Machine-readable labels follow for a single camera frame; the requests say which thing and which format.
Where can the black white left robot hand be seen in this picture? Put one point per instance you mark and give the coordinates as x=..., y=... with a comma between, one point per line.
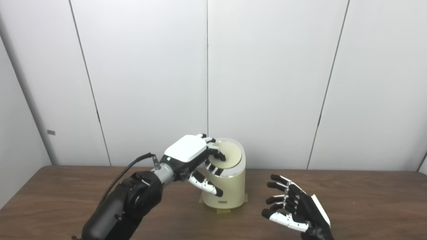
x=186, y=150

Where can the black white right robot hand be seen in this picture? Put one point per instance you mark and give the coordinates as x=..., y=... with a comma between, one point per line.
x=310, y=213

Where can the round cream bin lid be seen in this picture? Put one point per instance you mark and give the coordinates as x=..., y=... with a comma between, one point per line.
x=232, y=154

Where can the cream-colored bin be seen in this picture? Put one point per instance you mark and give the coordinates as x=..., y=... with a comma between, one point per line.
x=233, y=190

